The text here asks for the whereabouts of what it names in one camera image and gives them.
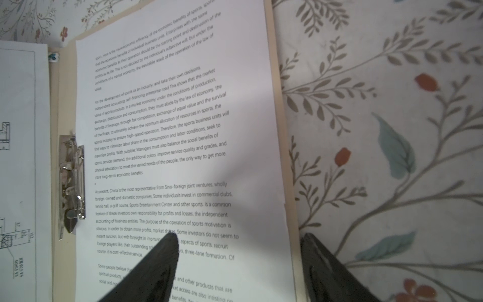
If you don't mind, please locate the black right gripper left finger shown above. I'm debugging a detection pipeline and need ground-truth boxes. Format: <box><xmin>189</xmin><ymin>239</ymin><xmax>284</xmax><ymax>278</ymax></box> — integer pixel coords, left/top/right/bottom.
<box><xmin>101</xmin><ymin>233</ymin><xmax>179</xmax><ymax>302</ymax></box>

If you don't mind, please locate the white technical drawing sheet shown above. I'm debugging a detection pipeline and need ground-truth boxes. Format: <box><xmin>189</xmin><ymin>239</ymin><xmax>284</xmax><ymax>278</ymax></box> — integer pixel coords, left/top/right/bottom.
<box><xmin>1</xmin><ymin>41</ymin><xmax>52</xmax><ymax>301</ymax></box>

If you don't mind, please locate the white printed text sheet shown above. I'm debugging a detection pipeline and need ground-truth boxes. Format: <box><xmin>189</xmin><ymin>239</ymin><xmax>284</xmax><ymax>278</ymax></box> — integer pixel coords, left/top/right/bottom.
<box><xmin>74</xmin><ymin>0</ymin><xmax>297</xmax><ymax>302</ymax></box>

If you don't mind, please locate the beige manila folder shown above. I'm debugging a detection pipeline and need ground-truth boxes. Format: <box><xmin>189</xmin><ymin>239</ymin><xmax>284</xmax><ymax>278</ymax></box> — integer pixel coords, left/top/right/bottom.
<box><xmin>47</xmin><ymin>0</ymin><xmax>308</xmax><ymax>302</ymax></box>

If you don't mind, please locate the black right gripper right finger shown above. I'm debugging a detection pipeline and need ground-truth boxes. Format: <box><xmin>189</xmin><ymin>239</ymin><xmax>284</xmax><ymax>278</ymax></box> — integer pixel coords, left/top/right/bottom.
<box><xmin>301</xmin><ymin>233</ymin><xmax>379</xmax><ymax>302</ymax></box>

